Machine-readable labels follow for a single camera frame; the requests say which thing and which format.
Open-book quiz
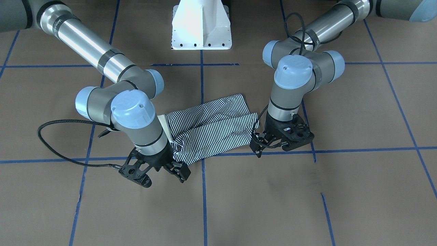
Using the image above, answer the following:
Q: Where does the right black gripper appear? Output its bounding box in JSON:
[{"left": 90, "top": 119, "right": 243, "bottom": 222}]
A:
[{"left": 119, "top": 143, "right": 191, "bottom": 188}]

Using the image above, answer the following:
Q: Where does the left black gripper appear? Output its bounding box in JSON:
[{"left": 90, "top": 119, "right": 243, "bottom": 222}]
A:
[{"left": 249, "top": 113, "right": 315, "bottom": 158}]

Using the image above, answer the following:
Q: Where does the navy white striped polo shirt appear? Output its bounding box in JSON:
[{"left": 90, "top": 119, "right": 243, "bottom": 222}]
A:
[{"left": 158, "top": 94, "right": 258, "bottom": 165}]

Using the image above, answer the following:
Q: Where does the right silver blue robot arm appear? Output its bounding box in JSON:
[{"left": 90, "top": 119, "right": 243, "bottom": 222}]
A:
[{"left": 1, "top": 0, "right": 191, "bottom": 188}]

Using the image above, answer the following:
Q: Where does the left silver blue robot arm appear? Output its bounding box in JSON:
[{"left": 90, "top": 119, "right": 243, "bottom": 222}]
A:
[{"left": 249, "top": 0, "right": 436, "bottom": 158}]

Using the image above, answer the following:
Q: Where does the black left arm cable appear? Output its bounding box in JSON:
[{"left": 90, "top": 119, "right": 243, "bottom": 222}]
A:
[{"left": 284, "top": 12, "right": 343, "bottom": 55}]

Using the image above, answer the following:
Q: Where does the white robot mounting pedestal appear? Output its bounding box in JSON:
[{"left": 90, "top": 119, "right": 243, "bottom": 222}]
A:
[{"left": 171, "top": 0, "right": 232, "bottom": 50}]

